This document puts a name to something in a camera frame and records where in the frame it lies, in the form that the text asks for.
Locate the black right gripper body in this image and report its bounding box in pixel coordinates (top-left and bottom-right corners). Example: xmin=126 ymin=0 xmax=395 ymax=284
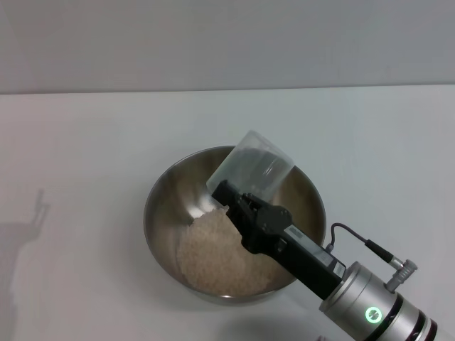
xmin=237 ymin=197 xmax=348 ymax=301

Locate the clear plastic measuring cup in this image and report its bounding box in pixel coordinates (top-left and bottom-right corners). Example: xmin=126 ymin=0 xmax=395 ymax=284
xmin=205 ymin=129 xmax=295 ymax=211

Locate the white rice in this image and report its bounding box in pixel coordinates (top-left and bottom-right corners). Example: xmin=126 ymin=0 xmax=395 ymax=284
xmin=176 ymin=209 xmax=285 ymax=298

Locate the stainless steel mixing bowl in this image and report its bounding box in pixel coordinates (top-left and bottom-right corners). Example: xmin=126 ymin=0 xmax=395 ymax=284
xmin=143 ymin=145 xmax=327 ymax=307

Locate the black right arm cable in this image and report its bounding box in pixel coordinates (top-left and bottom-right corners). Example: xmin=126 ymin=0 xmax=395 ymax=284
xmin=326 ymin=222 xmax=419 ymax=289

